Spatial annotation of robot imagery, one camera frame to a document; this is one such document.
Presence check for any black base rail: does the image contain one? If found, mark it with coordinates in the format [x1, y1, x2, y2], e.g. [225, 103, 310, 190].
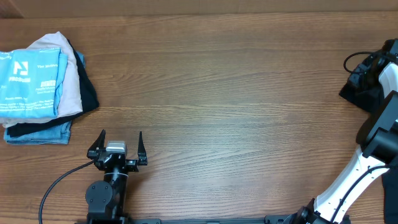
[76, 214, 351, 224]

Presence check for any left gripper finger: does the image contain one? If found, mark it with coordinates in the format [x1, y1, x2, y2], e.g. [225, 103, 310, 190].
[137, 132, 146, 159]
[88, 129, 106, 151]

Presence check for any light blue printed folded shirt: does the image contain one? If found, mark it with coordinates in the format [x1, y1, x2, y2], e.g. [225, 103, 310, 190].
[1, 48, 68, 119]

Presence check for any dark cloth at right edge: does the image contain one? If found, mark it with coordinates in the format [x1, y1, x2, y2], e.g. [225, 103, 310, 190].
[382, 170, 398, 224]

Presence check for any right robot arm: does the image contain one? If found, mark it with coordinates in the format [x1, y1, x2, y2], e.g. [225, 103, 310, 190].
[285, 39, 397, 223]

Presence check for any black folded shirt in stack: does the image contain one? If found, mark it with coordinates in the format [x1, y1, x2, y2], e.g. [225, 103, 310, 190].
[6, 48, 100, 137]

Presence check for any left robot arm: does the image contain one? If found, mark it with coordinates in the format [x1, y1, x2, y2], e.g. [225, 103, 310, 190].
[85, 130, 148, 224]

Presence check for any black t-shirt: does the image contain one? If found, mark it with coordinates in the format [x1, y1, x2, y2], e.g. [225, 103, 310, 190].
[339, 84, 384, 113]

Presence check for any blue denim folded garment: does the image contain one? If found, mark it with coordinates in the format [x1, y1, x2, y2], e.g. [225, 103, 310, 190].
[4, 52, 85, 145]

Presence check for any beige folded shirt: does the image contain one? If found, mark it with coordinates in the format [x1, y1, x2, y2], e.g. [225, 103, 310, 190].
[1, 32, 83, 128]

